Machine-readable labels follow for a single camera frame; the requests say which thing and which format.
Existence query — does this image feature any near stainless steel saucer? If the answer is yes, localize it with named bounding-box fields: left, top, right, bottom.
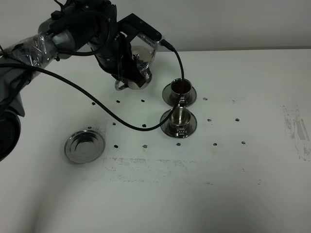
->
left=160, top=108, right=197, bottom=138

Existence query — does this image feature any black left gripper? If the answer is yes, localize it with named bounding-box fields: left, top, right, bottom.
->
left=88, top=21, right=145, bottom=88

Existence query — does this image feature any stainless steel teacup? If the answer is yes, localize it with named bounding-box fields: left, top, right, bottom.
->
left=168, top=108, right=191, bottom=137
left=170, top=78, right=192, bottom=106

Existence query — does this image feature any near stainless steel teacup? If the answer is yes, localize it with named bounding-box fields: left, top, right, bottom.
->
left=168, top=108, right=191, bottom=137

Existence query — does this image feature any black camera cable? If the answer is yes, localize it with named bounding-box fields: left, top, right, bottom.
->
left=0, top=38, right=185, bottom=132

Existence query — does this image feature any stainless steel teapot trivet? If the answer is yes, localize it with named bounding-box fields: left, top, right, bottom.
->
left=64, top=129, right=105, bottom=164

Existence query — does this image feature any far stainless steel saucer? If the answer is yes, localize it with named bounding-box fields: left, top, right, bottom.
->
left=162, top=84, right=197, bottom=107

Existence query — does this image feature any far stainless steel teacup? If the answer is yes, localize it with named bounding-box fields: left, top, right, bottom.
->
left=170, top=78, right=192, bottom=106

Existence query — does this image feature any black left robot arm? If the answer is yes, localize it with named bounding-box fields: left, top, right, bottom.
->
left=0, top=0, right=146, bottom=159

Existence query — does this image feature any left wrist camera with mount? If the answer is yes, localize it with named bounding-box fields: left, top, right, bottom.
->
left=118, top=13, right=162, bottom=50

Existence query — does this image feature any stainless steel saucer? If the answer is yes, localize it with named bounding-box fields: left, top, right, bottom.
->
left=160, top=108, right=197, bottom=138
left=162, top=84, right=197, bottom=107

